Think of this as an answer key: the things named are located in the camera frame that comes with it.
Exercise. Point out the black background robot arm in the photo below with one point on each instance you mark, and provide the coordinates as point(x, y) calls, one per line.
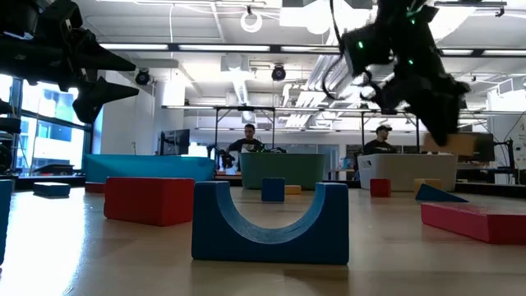
point(226, 160)

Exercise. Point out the black ceiling track fixture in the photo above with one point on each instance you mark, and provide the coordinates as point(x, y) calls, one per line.
point(468, 3)

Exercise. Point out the red cube block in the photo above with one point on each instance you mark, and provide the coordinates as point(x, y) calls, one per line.
point(380, 187)

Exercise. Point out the blue plastic bin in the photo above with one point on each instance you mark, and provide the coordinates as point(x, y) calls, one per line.
point(144, 166)

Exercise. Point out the person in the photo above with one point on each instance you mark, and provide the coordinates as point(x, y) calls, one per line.
point(380, 146)
point(246, 144)

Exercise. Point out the blue arch block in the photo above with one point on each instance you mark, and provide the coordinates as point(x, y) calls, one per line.
point(209, 238)

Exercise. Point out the teal plastic bin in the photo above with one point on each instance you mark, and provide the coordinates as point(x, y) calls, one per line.
point(287, 168)

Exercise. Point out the black round ceiling camera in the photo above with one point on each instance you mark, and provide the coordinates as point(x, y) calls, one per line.
point(142, 77)
point(278, 73)

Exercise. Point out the blue rectangular block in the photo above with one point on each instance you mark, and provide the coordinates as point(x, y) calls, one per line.
point(51, 189)

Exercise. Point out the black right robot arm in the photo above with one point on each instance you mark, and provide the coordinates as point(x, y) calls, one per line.
point(365, 49)

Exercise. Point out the black monitor stand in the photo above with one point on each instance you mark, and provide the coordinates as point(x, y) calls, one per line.
point(509, 152)

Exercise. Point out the dark background equipment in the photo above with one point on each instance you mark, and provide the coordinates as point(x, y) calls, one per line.
point(8, 125)

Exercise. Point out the white wall poster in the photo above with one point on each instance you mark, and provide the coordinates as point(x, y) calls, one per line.
point(521, 144)

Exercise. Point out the black computer monitor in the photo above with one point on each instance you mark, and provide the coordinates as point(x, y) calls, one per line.
point(174, 141)
point(485, 146)

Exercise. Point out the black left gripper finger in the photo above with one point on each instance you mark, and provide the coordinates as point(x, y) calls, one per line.
point(102, 98)
point(102, 59)

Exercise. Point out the black metal station frame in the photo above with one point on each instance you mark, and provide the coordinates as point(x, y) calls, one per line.
point(255, 108)
point(362, 135)

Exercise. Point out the ceiling light strip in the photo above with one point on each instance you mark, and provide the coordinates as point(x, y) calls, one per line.
point(131, 46)
point(456, 52)
point(505, 52)
point(308, 48)
point(226, 47)

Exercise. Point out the blue wedge block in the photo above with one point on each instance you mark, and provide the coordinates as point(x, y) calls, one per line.
point(431, 196)

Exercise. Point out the white plastic bin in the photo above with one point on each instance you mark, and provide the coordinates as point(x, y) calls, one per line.
point(402, 168)

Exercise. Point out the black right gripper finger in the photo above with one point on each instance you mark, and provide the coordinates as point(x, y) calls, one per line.
point(437, 123)

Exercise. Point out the red rectangular block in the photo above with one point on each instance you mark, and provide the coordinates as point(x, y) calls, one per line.
point(148, 201)
point(94, 187)
point(472, 222)

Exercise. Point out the black aluminium table frame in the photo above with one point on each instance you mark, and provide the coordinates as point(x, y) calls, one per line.
point(78, 183)

